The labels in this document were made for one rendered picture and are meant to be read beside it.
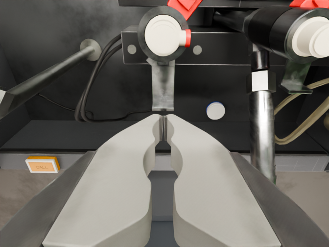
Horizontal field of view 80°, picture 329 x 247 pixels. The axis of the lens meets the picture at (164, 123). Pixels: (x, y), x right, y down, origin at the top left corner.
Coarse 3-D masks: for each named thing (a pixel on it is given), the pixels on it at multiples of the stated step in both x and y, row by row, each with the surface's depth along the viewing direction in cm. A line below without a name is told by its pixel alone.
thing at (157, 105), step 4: (156, 100) 13; (160, 100) 13; (164, 100) 13; (168, 100) 13; (172, 100) 13; (152, 104) 13; (156, 104) 12; (160, 104) 12; (164, 104) 12; (168, 104) 12; (172, 104) 13; (152, 108) 12; (156, 108) 12; (160, 108) 12; (164, 108) 12; (168, 108) 12; (172, 108) 12
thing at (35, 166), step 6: (30, 156) 36; (36, 156) 36; (42, 156) 36; (30, 162) 35; (36, 162) 35; (42, 162) 35; (48, 162) 35; (36, 168) 36; (42, 168) 36; (48, 168) 36
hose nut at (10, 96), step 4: (0, 88) 12; (0, 92) 11; (4, 92) 12; (0, 96) 11; (4, 96) 12; (8, 96) 12; (12, 96) 12; (0, 100) 11; (4, 100) 12; (8, 100) 12; (0, 104) 12; (4, 104) 12; (8, 104) 12; (0, 108) 12; (4, 108) 12; (8, 108) 12; (0, 112) 12; (4, 112) 12; (4, 116) 12
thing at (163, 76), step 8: (152, 64) 12; (152, 72) 12; (160, 72) 12; (168, 72) 12; (152, 80) 12; (160, 80) 12; (168, 80) 12; (152, 88) 13; (160, 88) 12; (168, 88) 12; (152, 96) 13; (160, 96) 13; (168, 96) 13
